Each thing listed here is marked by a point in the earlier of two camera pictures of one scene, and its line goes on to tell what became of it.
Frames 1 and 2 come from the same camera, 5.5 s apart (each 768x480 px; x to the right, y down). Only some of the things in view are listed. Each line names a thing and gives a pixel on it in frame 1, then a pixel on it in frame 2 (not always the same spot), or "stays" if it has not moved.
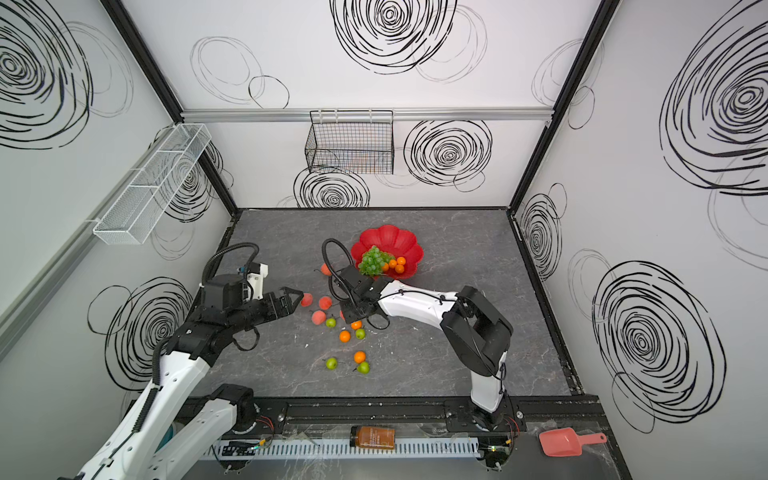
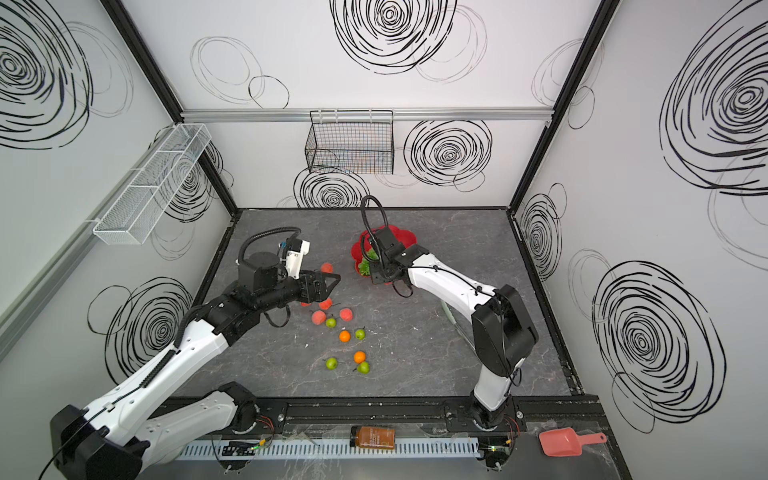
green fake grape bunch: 373,261 stays
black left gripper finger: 287,307 -> 323,293
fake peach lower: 318,317 stays
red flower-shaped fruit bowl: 396,242 stays
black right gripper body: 354,280 -> 380,264
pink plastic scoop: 565,442 stays
